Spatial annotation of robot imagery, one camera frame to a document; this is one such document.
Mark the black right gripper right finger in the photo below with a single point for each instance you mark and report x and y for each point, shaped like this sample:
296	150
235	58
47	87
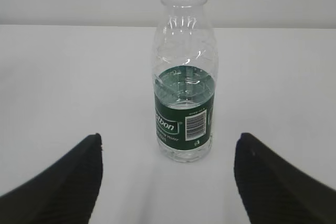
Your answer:
274	191

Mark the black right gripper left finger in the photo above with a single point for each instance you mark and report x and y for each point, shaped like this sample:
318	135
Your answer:
65	192

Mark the clear green-label water bottle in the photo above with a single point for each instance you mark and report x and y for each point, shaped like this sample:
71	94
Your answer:
184	72

